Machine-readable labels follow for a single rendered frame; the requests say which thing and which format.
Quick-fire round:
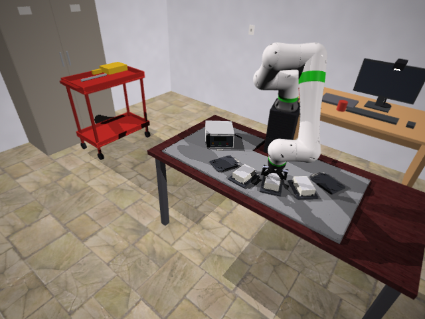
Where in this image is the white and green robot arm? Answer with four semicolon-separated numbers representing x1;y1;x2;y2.
253;43;327;171

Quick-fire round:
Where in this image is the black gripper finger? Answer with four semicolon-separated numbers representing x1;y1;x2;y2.
261;165;272;181
277;169;288;185

